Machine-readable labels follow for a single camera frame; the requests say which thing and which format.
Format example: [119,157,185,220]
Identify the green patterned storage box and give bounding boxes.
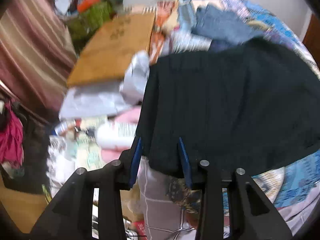
[65,1,115,50]

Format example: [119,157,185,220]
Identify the brown wooden door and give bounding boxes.
[303,14,320,67]

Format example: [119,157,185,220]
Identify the orange red box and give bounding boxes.
[77,0,100,12]

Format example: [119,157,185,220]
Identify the pink cloth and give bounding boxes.
[95,106,141,163]

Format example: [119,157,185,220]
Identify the blue patchwork bedspread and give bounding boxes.
[150,0,320,208]

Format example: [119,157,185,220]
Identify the orange striped pillow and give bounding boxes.
[148,0,177,64]

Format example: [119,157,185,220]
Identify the black pants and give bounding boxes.
[134,36,320,179]

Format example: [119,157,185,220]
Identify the folded blue jeans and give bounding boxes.
[191,5,264,45]

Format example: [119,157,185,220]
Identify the white plastic bottle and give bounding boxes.
[95,121,137,151]

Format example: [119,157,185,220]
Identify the wooden lap desk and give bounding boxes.
[67,12,155,88]

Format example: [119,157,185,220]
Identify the white crumpled cloth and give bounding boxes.
[59,50,150,120]

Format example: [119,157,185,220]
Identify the striped brown curtain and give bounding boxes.
[1,0,76,122]

